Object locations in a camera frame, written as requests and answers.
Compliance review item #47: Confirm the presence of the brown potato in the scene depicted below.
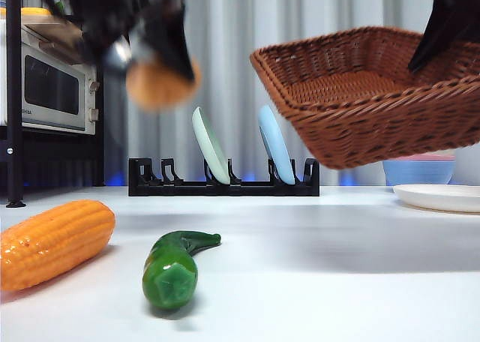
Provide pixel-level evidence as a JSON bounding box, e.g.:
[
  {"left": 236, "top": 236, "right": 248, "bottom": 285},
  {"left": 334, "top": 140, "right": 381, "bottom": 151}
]
[{"left": 125, "top": 55, "right": 202, "bottom": 113}]

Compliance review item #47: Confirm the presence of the brown wicker basket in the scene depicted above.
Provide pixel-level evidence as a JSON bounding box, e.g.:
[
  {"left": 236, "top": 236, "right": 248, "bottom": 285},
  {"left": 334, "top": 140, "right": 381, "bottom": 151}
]
[{"left": 249, "top": 25, "right": 480, "bottom": 170}]

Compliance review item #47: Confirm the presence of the orange corn cob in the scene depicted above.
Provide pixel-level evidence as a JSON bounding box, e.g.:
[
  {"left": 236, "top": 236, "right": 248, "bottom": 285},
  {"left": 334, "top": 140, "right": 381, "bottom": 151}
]
[{"left": 0, "top": 199, "right": 116, "bottom": 293}]

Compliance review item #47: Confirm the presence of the green curved cucumber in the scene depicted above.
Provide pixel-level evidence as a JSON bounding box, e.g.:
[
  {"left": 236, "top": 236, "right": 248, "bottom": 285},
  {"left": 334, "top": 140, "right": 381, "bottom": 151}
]
[{"left": 142, "top": 229, "right": 222, "bottom": 310}]

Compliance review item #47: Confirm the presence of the grey curtain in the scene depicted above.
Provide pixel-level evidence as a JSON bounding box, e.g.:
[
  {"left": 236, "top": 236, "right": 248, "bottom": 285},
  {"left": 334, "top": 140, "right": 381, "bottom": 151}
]
[{"left": 0, "top": 0, "right": 480, "bottom": 188}]

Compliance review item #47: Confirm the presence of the pale green plate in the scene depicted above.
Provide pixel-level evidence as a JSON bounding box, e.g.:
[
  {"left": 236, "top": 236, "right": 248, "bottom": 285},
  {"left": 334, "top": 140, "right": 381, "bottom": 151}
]
[{"left": 191, "top": 106, "right": 231, "bottom": 185}]

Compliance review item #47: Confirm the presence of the pink bowl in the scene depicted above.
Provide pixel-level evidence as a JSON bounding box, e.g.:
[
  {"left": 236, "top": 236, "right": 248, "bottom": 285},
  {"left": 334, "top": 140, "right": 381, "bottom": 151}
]
[{"left": 419, "top": 149, "right": 456, "bottom": 162}]

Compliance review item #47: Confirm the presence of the white toaster oven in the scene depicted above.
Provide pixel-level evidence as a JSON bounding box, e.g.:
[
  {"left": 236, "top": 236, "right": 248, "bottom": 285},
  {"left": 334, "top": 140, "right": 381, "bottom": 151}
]
[{"left": 0, "top": 19, "right": 97, "bottom": 136}]

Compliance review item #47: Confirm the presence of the light blue plate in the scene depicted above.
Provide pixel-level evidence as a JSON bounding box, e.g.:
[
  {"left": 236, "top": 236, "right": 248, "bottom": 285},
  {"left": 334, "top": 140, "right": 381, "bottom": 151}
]
[{"left": 257, "top": 104, "right": 296, "bottom": 183}]

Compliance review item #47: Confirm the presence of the yellow food item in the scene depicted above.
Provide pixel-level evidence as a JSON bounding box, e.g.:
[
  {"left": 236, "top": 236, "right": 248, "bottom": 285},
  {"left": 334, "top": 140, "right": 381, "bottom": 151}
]
[{"left": 0, "top": 7, "right": 52, "bottom": 17}]

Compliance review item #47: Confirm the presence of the black dish rack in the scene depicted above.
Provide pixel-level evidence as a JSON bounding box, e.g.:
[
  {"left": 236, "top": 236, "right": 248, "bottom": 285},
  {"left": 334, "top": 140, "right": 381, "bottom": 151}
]
[{"left": 127, "top": 157, "right": 321, "bottom": 197}]

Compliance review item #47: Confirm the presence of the white plate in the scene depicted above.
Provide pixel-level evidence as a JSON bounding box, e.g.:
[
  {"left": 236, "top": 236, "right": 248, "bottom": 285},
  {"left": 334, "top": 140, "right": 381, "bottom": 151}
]
[{"left": 392, "top": 184, "right": 480, "bottom": 214}]

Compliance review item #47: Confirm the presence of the black metal shelf frame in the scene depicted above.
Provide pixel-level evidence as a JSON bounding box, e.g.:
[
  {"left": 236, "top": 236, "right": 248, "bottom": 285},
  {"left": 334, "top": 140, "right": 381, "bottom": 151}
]
[{"left": 0, "top": 0, "right": 106, "bottom": 209}]

